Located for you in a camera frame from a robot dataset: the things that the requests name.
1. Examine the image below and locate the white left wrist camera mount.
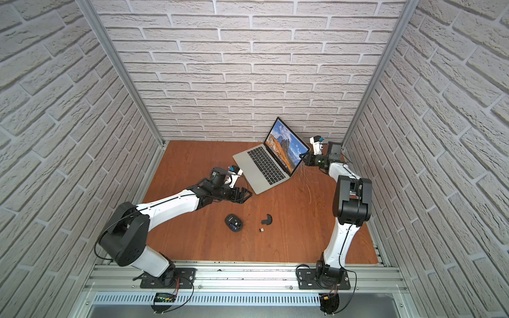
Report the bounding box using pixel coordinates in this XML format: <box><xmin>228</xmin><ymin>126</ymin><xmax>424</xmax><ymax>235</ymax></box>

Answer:
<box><xmin>227</xmin><ymin>165</ymin><xmax>243</xmax><ymax>188</ymax></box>

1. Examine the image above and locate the aluminium corner post left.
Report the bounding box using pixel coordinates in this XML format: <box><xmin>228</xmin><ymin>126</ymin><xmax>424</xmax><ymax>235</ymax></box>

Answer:
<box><xmin>77</xmin><ymin>0</ymin><xmax>165</xmax><ymax>148</ymax></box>

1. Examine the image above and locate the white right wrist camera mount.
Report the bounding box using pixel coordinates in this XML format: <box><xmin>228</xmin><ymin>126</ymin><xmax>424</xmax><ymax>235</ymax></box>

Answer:
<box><xmin>310</xmin><ymin>135</ymin><xmax>323</xmax><ymax>155</ymax></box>

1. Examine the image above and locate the silver laptop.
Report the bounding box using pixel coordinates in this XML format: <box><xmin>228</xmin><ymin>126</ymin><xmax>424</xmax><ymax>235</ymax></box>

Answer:
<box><xmin>233</xmin><ymin>117</ymin><xmax>310</xmax><ymax>195</ymax></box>

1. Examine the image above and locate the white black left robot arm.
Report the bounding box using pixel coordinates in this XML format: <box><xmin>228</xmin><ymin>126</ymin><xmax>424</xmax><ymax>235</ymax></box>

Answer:
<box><xmin>95</xmin><ymin>166</ymin><xmax>253</xmax><ymax>285</ymax></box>

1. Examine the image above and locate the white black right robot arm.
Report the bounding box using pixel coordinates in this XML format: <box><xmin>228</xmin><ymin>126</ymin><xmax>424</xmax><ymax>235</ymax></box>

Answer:
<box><xmin>300</xmin><ymin>136</ymin><xmax>372</xmax><ymax>288</ymax></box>

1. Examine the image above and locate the black round connector box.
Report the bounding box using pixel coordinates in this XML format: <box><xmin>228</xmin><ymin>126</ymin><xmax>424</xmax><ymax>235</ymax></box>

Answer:
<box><xmin>319</xmin><ymin>294</ymin><xmax>340</xmax><ymax>315</ymax></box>

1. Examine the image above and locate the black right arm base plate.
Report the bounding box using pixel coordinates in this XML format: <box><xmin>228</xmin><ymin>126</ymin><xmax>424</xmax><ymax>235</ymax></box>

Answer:
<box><xmin>296</xmin><ymin>266</ymin><xmax>351</xmax><ymax>291</ymax></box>

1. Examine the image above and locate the white perforated vent strip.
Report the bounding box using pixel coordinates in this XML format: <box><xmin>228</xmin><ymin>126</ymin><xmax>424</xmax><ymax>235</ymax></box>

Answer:
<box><xmin>92</xmin><ymin>291</ymin><xmax>319</xmax><ymax>307</ymax></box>

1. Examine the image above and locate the aluminium corner post right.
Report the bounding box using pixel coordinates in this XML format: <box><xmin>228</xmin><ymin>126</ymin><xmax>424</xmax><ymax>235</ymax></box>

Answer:
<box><xmin>342</xmin><ymin>0</ymin><xmax>420</xmax><ymax>147</ymax></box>

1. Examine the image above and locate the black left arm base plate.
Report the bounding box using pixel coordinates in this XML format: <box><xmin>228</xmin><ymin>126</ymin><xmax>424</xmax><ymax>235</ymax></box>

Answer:
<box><xmin>140</xmin><ymin>268</ymin><xmax>197</xmax><ymax>290</ymax></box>

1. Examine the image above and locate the aluminium front rail frame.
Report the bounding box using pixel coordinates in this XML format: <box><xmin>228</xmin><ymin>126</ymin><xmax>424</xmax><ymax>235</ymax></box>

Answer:
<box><xmin>71</xmin><ymin>261</ymin><xmax>418</xmax><ymax>317</ymax></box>

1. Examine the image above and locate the black wireless mouse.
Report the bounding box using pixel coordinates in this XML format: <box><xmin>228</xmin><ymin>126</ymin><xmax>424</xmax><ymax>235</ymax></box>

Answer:
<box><xmin>225</xmin><ymin>214</ymin><xmax>243</xmax><ymax>233</ymax></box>

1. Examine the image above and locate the aluminium corner post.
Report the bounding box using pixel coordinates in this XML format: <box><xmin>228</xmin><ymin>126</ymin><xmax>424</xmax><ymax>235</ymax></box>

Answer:
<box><xmin>342</xmin><ymin>0</ymin><xmax>420</xmax><ymax>147</ymax></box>
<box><xmin>77</xmin><ymin>0</ymin><xmax>165</xmax><ymax>148</ymax></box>

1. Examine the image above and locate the black mouse battery cover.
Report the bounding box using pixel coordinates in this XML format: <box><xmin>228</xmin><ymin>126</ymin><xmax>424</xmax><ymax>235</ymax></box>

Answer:
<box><xmin>261</xmin><ymin>214</ymin><xmax>273</xmax><ymax>225</ymax></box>

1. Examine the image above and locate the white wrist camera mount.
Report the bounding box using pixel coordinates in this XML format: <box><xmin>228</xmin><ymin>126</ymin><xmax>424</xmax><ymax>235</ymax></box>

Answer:
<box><xmin>227</xmin><ymin>165</ymin><xmax>243</xmax><ymax>188</ymax></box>
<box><xmin>310</xmin><ymin>135</ymin><xmax>323</xmax><ymax>155</ymax></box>

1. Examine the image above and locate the small green circuit board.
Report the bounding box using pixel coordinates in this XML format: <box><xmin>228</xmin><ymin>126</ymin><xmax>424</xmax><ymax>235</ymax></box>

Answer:
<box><xmin>154</xmin><ymin>293</ymin><xmax>176</xmax><ymax>303</ymax></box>

